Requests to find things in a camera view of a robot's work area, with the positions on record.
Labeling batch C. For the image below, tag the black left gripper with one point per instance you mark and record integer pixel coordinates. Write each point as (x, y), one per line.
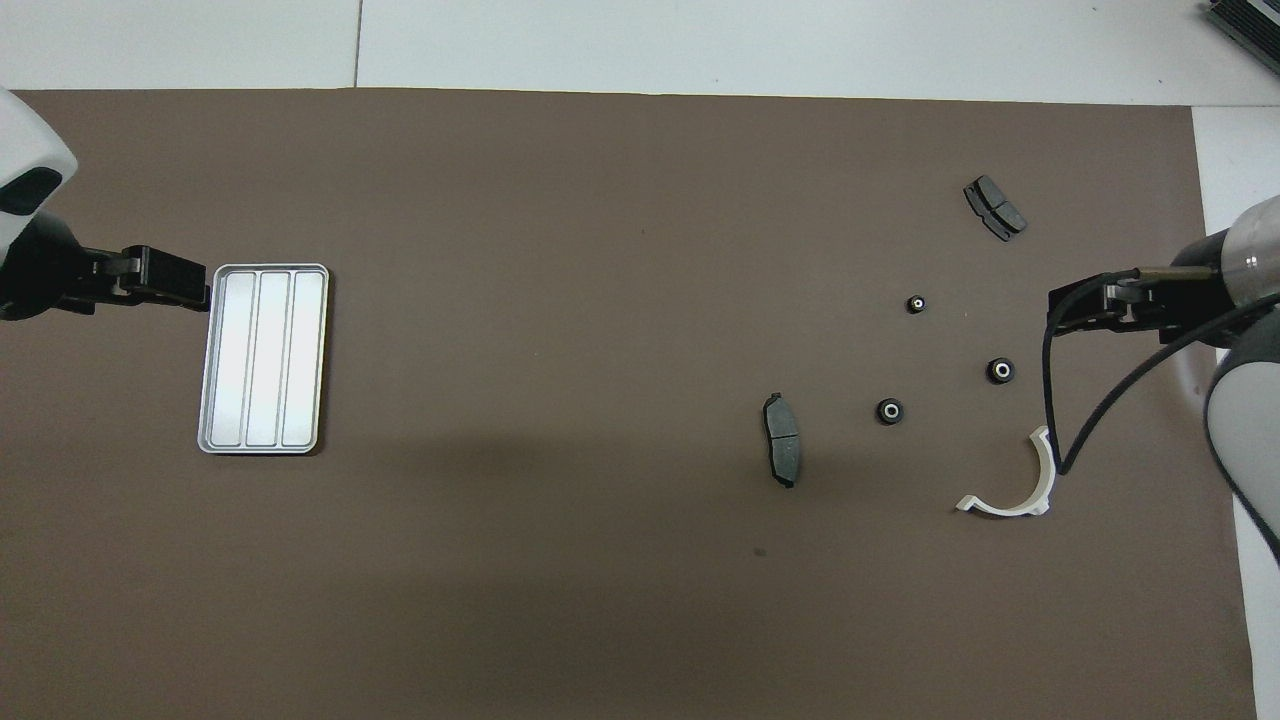
(85, 280)

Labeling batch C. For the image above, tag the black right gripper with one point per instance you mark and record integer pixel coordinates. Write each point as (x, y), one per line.
(1180, 305)

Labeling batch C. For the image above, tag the small black bearing gear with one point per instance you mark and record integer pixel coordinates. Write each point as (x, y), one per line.
(917, 304)

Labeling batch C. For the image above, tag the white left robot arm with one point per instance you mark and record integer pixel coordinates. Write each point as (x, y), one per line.
(25, 140)

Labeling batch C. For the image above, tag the silver metal tray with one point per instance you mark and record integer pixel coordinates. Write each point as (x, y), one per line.
(265, 360)

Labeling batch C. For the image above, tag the short dark grey brake pad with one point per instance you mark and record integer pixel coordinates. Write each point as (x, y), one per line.
(995, 205)

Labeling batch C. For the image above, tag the black ribbed device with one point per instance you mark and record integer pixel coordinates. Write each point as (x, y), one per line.
(1250, 25)

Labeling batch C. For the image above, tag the long dark grey brake pad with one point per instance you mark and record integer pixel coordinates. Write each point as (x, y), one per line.
(785, 445)

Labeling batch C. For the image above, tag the brown table mat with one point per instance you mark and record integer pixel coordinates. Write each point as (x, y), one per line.
(600, 250)

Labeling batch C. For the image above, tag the white curved plastic bracket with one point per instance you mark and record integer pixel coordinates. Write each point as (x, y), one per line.
(1010, 508)

